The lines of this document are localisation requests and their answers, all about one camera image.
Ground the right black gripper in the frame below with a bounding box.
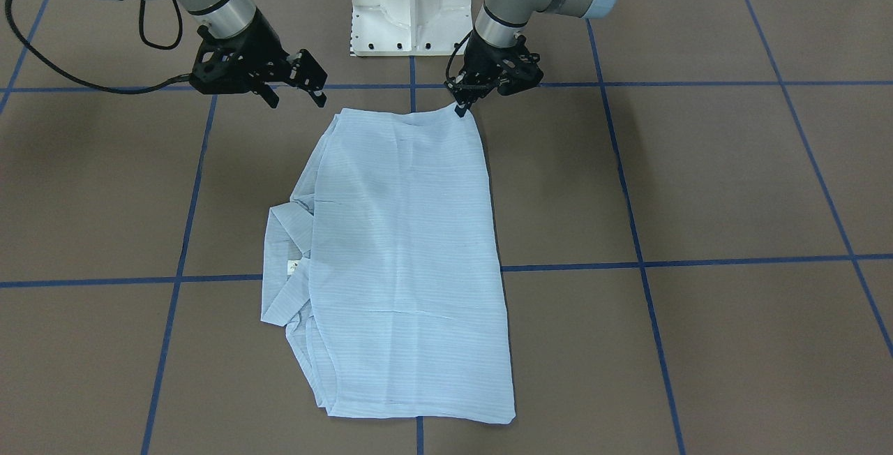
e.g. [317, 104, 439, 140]
[189, 10, 328, 108]

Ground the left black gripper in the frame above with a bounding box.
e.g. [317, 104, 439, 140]
[444, 30, 544, 118]

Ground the light blue button shirt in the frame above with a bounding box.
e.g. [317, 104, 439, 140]
[260, 104, 516, 424]

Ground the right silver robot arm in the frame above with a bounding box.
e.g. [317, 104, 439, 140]
[103, 0, 327, 107]

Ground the white mast base plate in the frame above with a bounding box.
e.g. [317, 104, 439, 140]
[350, 0, 472, 57]

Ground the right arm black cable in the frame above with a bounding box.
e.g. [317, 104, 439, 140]
[3, 0, 200, 96]

